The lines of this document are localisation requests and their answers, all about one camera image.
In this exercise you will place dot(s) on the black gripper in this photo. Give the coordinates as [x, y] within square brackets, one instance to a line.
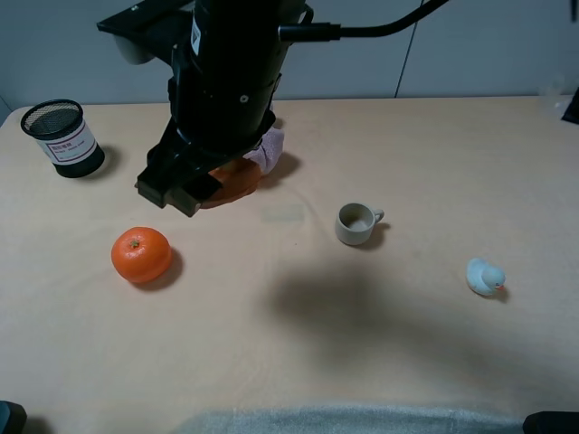
[220, 104]

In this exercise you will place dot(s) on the orange waffle slice toy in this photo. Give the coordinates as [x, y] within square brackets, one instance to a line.
[238, 178]

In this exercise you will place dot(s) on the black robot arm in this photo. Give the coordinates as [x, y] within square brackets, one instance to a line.
[241, 23]

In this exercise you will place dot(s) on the black object bottom left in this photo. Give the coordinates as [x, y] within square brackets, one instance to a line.
[12, 418]

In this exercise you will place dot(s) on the black object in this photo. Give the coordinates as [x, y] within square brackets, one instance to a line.
[552, 422]
[12, 418]

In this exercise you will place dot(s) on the black object bottom right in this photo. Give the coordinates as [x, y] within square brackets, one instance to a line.
[552, 422]

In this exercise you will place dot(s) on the orange mandarin fruit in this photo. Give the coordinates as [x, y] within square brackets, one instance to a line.
[141, 254]

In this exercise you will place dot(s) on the black mesh pen holder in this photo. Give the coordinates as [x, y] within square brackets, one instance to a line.
[59, 128]

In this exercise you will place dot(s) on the grey ceramic cup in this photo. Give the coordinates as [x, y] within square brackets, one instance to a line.
[355, 223]

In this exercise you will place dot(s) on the pale blue rubber duck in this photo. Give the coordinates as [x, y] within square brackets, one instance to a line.
[483, 278]

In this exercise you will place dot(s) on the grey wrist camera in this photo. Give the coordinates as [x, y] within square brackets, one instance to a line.
[150, 29]

